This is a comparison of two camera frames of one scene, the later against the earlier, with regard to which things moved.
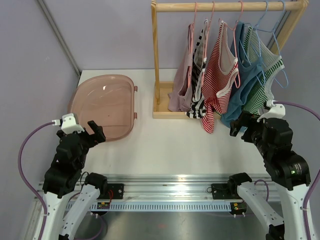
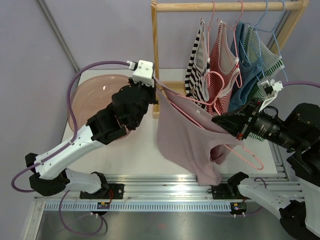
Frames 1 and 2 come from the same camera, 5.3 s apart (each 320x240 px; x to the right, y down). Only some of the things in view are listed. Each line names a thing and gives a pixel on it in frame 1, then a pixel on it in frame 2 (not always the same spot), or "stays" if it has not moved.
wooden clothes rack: [161, 91] stays
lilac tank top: [180, 94] -> [189, 135]
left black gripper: [98, 136] -> [152, 90]
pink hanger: [190, 36] -> [250, 158]
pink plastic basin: [108, 100] stays
